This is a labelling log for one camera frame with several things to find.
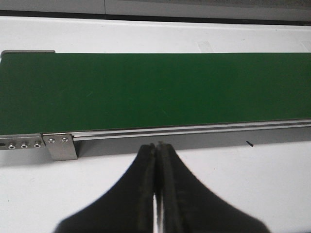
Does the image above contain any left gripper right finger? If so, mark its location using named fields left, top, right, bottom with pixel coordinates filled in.
left=155, top=144, right=269, bottom=233

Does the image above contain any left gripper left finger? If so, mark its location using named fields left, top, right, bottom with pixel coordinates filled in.
left=55, top=144, right=155, bottom=233

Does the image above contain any conveyor end plate with bolts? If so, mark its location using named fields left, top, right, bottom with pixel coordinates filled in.
left=0, top=133, right=45, bottom=150

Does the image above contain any green conveyor belt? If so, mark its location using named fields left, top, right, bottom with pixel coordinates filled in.
left=0, top=53, right=311, bottom=135

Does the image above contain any white cabinet front panel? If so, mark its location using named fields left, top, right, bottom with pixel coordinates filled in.
left=0, top=0, right=311, bottom=21

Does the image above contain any steel conveyor support bracket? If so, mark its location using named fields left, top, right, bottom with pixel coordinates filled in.
left=43, top=134, right=78, bottom=161

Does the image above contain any aluminium conveyor frame rail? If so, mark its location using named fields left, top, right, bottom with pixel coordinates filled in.
left=71, top=119, right=311, bottom=141

